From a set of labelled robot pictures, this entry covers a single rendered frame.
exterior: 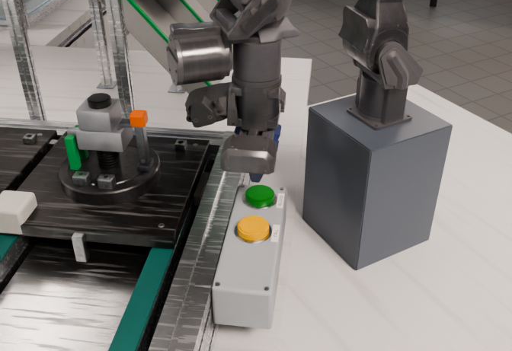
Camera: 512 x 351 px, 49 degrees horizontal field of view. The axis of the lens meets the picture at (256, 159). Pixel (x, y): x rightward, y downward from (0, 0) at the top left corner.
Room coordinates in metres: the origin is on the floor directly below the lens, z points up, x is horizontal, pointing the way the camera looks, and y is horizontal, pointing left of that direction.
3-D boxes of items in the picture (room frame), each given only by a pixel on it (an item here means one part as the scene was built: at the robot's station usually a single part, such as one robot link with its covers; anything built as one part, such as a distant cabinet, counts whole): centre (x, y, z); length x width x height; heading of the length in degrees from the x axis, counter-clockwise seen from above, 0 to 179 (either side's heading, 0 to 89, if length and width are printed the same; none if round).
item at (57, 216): (0.67, 0.21, 0.96); 0.24 x 0.24 x 0.02; 83
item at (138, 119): (0.67, 0.16, 1.04); 0.04 x 0.02 x 0.08; 83
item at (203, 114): (0.63, 0.05, 1.11); 0.07 x 0.07 x 0.06; 86
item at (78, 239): (0.55, 0.22, 0.95); 0.01 x 0.01 x 0.04; 83
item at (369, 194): (0.69, -0.17, 0.96); 0.14 x 0.14 x 0.20; 29
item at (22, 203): (0.59, 0.32, 0.97); 0.05 x 0.05 x 0.04; 83
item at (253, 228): (0.56, 0.00, 0.96); 0.04 x 0.04 x 0.02
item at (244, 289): (0.56, 0.00, 0.93); 0.21 x 0.07 x 0.06; 173
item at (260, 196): (0.63, -0.01, 0.96); 0.04 x 0.04 x 0.02
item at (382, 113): (0.69, -0.17, 1.09); 0.07 x 0.07 x 0.06; 29
